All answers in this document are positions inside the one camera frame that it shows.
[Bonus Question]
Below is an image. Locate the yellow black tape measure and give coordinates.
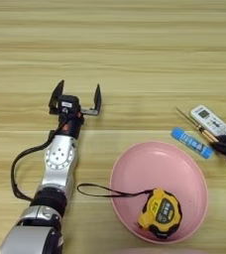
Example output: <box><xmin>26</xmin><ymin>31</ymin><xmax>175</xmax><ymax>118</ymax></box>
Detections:
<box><xmin>76</xmin><ymin>183</ymin><xmax>183</xmax><ymax>240</ymax></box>

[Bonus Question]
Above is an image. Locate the white remote control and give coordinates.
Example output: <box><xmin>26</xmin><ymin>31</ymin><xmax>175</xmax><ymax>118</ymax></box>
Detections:
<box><xmin>189</xmin><ymin>104</ymin><xmax>226</xmax><ymax>139</ymax></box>

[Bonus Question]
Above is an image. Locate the pink round plate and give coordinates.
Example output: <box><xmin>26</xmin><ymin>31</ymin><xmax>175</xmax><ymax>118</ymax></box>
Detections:
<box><xmin>109</xmin><ymin>141</ymin><xmax>209</xmax><ymax>245</ymax></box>

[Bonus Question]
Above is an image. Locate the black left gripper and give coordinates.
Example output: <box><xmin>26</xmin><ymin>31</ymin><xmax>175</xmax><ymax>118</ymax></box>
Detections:
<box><xmin>48</xmin><ymin>79</ymin><xmax>103</xmax><ymax>140</ymax></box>

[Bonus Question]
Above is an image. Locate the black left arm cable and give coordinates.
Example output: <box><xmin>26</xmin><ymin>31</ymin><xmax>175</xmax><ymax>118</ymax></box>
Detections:
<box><xmin>10</xmin><ymin>119</ymin><xmax>69</xmax><ymax>203</ymax></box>

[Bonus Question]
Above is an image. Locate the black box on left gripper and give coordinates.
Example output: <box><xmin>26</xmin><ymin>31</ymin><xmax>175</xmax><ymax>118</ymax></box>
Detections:
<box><xmin>56</xmin><ymin>94</ymin><xmax>82</xmax><ymax>116</ymax></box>

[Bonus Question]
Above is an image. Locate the wooden handle screwdriver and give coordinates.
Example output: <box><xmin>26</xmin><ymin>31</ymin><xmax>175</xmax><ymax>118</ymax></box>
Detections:
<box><xmin>174</xmin><ymin>106</ymin><xmax>220</xmax><ymax>144</ymax></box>

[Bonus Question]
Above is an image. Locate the blue glue stick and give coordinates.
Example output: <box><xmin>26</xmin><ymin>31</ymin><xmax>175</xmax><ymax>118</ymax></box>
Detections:
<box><xmin>170</xmin><ymin>126</ymin><xmax>215</xmax><ymax>160</ymax></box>

